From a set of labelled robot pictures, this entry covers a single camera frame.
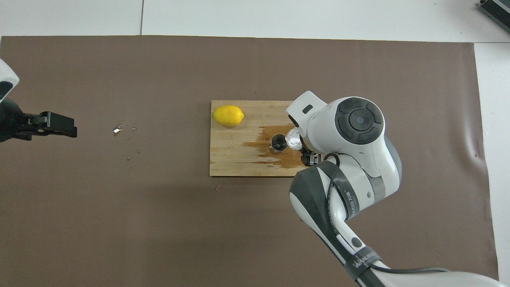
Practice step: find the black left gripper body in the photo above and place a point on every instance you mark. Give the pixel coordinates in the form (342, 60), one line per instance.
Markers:
(12, 119)

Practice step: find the small clear plastic cup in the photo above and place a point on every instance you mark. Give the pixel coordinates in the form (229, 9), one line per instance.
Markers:
(293, 138)

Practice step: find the steel double jigger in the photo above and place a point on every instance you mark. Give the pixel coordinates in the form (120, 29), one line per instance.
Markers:
(277, 142)

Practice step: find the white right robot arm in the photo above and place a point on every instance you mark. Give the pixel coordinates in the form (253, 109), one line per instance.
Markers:
(358, 119)

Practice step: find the wooden cutting board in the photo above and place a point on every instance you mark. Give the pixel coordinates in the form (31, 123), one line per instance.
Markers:
(239, 159)

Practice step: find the yellow lemon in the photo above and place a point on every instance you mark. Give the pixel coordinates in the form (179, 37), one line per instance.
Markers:
(228, 115)

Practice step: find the brown paper table mat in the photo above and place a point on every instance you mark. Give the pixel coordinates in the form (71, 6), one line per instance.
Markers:
(159, 239)

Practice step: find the grey ribbed device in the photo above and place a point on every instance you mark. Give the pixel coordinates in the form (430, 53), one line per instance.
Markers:
(498, 10)

